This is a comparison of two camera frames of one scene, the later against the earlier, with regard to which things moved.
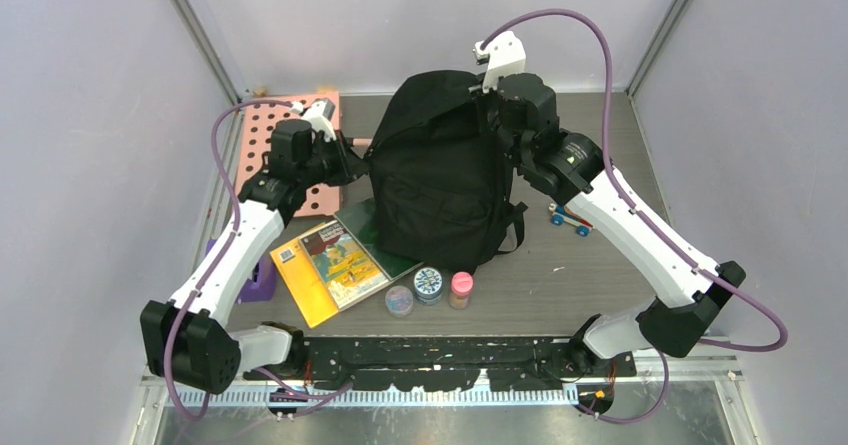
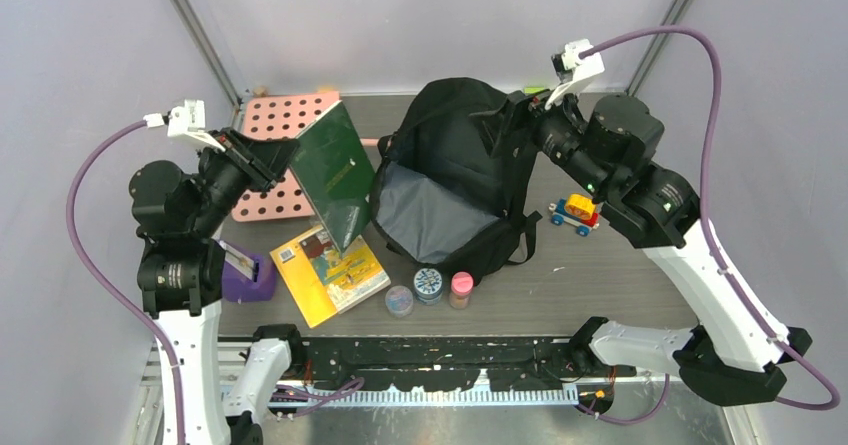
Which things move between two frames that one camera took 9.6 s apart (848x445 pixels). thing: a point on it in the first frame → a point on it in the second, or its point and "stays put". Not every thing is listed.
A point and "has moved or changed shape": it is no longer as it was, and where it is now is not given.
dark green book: [359, 219] has moved or changed shape
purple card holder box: [261, 285] stays put
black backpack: [441, 188] has moved or changed shape
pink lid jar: [461, 289] stays put
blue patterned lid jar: [428, 285] stays put
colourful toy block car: [561, 214] stays put
